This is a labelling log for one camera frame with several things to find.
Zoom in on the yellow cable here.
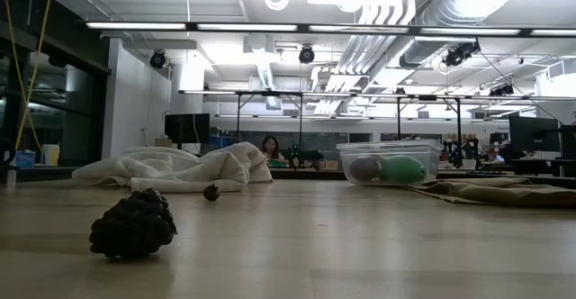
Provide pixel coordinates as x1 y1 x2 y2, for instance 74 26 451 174
15 0 55 147
1 0 42 152

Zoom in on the black toy blackberry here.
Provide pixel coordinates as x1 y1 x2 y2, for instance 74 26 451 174
88 187 178 260

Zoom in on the blue box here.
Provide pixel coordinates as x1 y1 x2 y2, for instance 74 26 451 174
14 149 36 169

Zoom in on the black computer monitor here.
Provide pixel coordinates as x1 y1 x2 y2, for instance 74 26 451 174
164 113 212 150
508 114 562 154

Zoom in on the brown toy kiwi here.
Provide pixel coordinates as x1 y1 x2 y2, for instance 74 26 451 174
348 155 381 183

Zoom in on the black aluminium rig frame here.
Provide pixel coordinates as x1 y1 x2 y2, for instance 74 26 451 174
85 19 576 39

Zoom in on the white checked kitchen towel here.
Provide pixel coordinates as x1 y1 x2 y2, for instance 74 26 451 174
71 141 275 195

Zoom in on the person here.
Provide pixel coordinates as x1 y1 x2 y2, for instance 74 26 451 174
260 135 284 161

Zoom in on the black background rig frame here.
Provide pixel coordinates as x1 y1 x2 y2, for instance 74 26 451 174
233 90 464 145

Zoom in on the small dark toy blueberry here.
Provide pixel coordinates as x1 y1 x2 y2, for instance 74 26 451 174
202 183 221 203

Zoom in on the white and yellow container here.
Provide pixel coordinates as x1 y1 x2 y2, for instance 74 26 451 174
41 143 61 167

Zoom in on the green toy mango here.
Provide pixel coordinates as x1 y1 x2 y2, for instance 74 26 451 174
381 154 427 185

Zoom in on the clear plastic tupperware container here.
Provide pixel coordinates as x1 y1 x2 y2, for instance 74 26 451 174
336 139 445 187

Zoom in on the tan cloth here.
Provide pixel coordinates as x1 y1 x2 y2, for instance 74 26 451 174
407 177 576 209

